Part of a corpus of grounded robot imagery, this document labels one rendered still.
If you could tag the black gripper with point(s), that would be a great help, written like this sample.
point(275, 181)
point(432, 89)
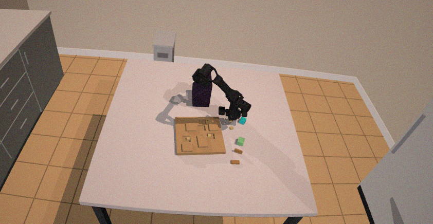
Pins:
point(222, 111)

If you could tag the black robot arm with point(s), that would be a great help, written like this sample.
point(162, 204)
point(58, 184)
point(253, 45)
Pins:
point(234, 97)

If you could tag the teal cube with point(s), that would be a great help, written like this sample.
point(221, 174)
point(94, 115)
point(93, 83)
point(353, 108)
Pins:
point(242, 120)

